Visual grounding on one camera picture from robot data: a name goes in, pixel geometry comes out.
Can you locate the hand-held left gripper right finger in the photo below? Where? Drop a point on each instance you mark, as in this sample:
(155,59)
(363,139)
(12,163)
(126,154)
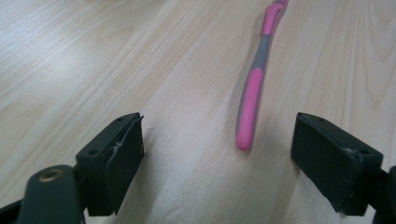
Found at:
(333,161)

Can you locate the pink and grey toothbrush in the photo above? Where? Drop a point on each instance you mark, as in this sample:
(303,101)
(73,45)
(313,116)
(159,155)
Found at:
(251,102)

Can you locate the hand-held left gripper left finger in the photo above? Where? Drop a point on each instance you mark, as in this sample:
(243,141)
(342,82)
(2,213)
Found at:
(109,168)

